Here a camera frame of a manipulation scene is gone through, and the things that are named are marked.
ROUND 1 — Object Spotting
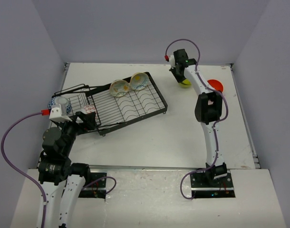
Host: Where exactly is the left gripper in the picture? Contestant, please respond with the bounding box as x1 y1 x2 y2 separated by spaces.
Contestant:
55 110 96 155

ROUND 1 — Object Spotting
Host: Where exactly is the green bowl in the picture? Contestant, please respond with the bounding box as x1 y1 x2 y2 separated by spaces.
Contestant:
179 83 191 88
179 79 191 85

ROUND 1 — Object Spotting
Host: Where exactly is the orange bowl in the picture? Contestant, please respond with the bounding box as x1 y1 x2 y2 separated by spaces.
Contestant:
207 79 224 93

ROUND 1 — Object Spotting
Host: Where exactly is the yellow blue pattern ceramic bowl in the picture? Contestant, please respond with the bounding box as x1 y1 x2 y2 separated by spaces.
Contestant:
130 72 149 91

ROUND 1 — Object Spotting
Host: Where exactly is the leaf pattern ceramic bowl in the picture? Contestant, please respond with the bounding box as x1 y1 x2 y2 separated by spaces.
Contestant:
109 80 130 97

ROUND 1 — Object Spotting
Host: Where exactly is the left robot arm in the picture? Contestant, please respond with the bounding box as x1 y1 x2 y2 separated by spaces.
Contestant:
38 112 97 228

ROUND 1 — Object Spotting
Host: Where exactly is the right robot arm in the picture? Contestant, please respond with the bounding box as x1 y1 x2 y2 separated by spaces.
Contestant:
169 49 227 187

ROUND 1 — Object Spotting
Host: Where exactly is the red white pattern bowl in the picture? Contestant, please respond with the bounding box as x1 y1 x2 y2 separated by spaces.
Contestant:
79 104 97 121

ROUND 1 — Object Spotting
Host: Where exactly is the blue white pattern bowl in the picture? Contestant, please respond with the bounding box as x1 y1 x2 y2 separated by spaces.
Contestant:
48 96 72 114

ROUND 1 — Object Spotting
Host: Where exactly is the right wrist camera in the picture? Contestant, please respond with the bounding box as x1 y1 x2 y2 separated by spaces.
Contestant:
169 54 176 68

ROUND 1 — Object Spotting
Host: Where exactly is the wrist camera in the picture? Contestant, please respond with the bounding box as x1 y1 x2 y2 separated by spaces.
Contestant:
49 104 67 123
169 54 176 68

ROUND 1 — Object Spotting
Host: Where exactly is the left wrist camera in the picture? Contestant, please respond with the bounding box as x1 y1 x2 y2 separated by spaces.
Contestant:
49 104 67 123

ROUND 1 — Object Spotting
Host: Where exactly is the black wire dish rack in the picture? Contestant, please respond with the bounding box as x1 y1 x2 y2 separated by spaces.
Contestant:
52 72 168 136

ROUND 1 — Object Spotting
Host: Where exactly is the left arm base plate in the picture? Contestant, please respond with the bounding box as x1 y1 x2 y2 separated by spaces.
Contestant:
78 171 117 199

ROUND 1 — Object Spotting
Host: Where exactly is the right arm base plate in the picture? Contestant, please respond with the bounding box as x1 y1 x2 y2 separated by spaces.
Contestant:
190 171 235 199

